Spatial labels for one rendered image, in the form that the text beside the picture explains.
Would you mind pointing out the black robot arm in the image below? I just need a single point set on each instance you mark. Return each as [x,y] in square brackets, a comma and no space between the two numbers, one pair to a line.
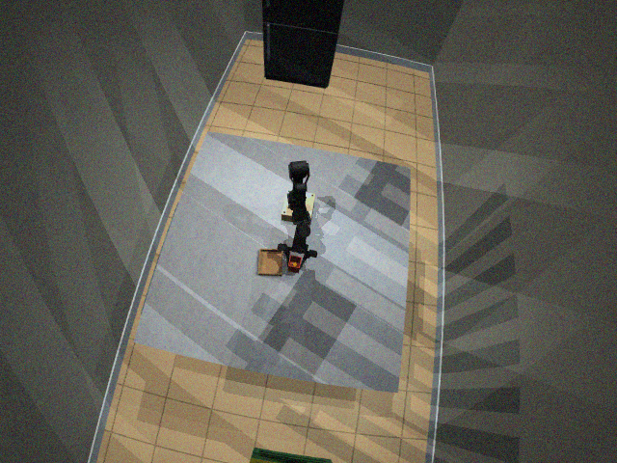
[297,202]

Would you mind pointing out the red square cup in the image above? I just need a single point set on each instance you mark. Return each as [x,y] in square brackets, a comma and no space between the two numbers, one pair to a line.
[293,268]

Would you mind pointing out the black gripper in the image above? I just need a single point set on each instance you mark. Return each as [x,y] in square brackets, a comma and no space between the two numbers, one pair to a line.
[286,249]

